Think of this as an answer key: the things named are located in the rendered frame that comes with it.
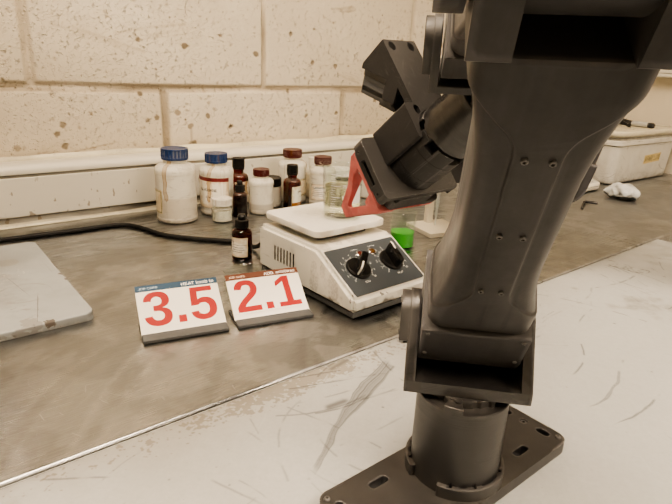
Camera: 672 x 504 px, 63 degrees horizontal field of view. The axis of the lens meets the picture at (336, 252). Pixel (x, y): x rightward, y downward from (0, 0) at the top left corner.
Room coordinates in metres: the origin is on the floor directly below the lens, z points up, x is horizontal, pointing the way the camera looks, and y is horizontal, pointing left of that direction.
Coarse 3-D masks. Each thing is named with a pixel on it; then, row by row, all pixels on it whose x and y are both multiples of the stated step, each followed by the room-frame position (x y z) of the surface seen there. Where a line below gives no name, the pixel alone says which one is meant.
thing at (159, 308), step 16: (176, 288) 0.57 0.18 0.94; (192, 288) 0.57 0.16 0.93; (208, 288) 0.58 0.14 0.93; (144, 304) 0.54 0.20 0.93; (160, 304) 0.54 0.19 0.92; (176, 304) 0.55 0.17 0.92; (192, 304) 0.56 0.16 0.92; (208, 304) 0.56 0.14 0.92; (144, 320) 0.53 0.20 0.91; (160, 320) 0.53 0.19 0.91; (176, 320) 0.54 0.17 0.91; (192, 320) 0.54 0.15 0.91
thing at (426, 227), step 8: (432, 208) 0.99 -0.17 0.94; (424, 216) 0.99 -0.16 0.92; (432, 216) 0.99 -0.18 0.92; (416, 224) 0.97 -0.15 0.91; (424, 224) 0.97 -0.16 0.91; (432, 224) 0.98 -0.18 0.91; (440, 224) 0.98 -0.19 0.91; (448, 224) 0.98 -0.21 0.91; (424, 232) 0.93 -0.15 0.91; (432, 232) 0.92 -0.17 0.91; (440, 232) 0.93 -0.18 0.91
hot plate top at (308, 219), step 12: (312, 204) 0.77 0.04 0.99; (276, 216) 0.70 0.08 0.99; (288, 216) 0.70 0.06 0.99; (300, 216) 0.70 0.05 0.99; (312, 216) 0.71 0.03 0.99; (360, 216) 0.72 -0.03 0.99; (372, 216) 0.72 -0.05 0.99; (300, 228) 0.66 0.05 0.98; (312, 228) 0.65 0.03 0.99; (324, 228) 0.65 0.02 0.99; (336, 228) 0.66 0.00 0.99; (348, 228) 0.67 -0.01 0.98; (360, 228) 0.68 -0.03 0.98
